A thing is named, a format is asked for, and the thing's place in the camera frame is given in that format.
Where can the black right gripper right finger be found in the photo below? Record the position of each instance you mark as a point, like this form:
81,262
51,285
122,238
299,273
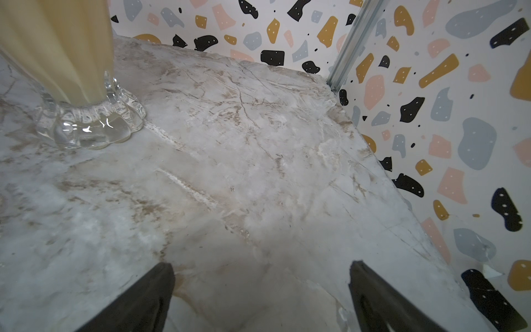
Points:
379,307

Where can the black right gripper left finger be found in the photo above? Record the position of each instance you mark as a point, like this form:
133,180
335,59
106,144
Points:
142,307

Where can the yellow fluted glass vase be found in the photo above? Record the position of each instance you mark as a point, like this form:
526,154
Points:
66,50

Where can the aluminium right corner post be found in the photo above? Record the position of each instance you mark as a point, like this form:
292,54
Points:
371,11

